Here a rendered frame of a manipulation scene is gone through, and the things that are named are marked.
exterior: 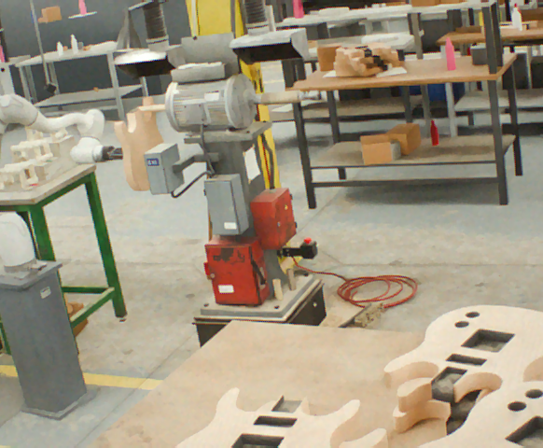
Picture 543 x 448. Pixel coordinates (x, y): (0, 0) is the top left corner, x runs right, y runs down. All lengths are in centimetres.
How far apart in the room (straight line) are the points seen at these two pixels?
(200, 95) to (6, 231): 108
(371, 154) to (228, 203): 231
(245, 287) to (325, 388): 208
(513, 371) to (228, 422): 63
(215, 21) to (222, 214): 139
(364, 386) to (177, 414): 47
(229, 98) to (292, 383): 206
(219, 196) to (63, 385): 116
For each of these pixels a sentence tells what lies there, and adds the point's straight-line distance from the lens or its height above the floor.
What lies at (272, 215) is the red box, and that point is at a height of 72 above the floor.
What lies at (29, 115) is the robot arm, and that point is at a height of 137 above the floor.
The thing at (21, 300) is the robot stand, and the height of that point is 62.
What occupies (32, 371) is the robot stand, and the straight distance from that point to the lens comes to 440.
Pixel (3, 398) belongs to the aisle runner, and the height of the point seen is 0.
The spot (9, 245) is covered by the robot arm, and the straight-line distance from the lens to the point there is 421.
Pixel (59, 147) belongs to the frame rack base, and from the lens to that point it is 501.
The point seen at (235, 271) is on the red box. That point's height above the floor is 49.
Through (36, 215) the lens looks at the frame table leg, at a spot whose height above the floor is 84.
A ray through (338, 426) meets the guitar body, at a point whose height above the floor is 103.
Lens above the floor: 202
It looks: 18 degrees down
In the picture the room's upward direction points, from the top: 10 degrees counter-clockwise
